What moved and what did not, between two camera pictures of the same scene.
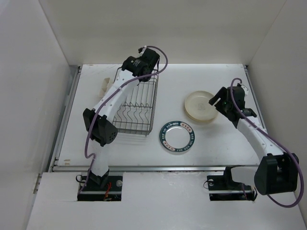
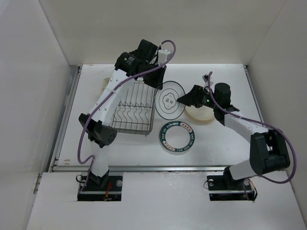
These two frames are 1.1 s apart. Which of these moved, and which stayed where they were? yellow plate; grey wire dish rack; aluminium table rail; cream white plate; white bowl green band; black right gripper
Moved: yellow plate; black right gripper
Stayed: white bowl green band; aluminium table rail; grey wire dish rack; cream white plate
